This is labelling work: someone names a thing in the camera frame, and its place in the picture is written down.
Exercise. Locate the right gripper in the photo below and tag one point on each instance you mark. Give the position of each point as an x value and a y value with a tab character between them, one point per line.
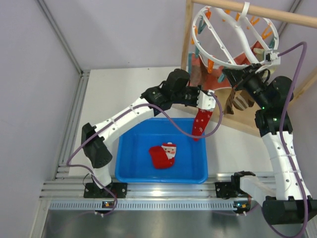
241	77

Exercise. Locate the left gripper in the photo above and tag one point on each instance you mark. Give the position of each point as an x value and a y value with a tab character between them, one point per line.
196	90

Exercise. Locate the salmon pink cloth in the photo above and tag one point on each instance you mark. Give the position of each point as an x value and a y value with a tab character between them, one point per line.
214	80

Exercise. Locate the brown striped sock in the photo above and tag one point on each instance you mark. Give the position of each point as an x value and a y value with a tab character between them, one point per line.
243	100
228	108

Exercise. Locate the red santa sock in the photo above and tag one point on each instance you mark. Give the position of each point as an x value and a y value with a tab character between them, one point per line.
163	157
201	121

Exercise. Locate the white round clip hanger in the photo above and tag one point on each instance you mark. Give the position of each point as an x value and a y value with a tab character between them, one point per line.
231	39

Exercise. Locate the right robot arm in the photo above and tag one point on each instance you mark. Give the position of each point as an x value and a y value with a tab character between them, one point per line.
291	201

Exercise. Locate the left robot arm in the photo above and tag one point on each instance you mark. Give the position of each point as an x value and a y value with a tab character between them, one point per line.
96	138

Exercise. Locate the wooden hanger stand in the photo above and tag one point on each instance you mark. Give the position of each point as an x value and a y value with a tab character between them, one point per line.
242	120

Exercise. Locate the brown hanging sock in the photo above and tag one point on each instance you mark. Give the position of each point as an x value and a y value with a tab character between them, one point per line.
197	74

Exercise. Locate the blue plastic bin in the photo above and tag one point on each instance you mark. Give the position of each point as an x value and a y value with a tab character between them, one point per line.
133	161

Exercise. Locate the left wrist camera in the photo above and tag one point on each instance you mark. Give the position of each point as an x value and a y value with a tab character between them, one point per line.
206	100

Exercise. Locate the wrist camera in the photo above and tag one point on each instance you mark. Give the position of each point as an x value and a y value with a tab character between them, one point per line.
272	58
206	100

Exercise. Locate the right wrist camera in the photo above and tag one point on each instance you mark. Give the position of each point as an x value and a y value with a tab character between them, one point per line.
272	58

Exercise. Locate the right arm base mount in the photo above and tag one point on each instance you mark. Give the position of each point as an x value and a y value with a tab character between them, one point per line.
226	190

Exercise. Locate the aluminium rail frame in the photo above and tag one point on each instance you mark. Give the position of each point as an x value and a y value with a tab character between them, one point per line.
114	34

